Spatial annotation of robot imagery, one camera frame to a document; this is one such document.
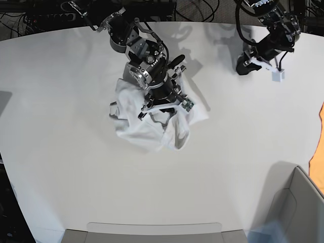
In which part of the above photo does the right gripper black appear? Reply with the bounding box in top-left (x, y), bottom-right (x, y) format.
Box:
top-left (138, 65), bottom-right (188, 119)

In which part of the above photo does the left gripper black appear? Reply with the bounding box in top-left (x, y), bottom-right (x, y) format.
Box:
top-left (235, 38), bottom-right (282, 75)

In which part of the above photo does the white T-shirt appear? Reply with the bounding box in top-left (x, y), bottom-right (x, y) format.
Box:
top-left (109, 71), bottom-right (209, 151)

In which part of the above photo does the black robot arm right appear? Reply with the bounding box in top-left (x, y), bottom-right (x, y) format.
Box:
top-left (67, 1), bottom-right (194, 119)

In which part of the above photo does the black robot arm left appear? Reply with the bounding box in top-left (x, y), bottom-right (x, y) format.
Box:
top-left (235, 1), bottom-right (301, 76)

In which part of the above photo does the orange cloth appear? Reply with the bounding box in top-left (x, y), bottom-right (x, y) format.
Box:
top-left (309, 105), bottom-right (324, 193)

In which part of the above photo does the grey cardboard box right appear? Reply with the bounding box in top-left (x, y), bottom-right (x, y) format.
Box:
top-left (267, 167), bottom-right (323, 242)

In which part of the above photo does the grey cardboard box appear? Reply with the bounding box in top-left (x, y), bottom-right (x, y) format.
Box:
top-left (267, 167), bottom-right (323, 242)
top-left (61, 222), bottom-right (248, 242)

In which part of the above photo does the grey cardboard box front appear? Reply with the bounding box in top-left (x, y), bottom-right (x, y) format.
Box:
top-left (61, 222), bottom-right (248, 242)

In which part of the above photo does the blue translucent object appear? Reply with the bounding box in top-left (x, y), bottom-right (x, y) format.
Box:
top-left (247, 220), bottom-right (284, 243)

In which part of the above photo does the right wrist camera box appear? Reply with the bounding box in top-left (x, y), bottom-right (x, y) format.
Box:
top-left (180, 98), bottom-right (194, 112)

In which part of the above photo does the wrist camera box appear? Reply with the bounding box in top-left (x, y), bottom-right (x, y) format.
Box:
top-left (180, 98), bottom-right (194, 112)
top-left (272, 69), bottom-right (285, 83)

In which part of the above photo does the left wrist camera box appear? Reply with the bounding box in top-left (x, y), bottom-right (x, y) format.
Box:
top-left (272, 69), bottom-right (285, 83)

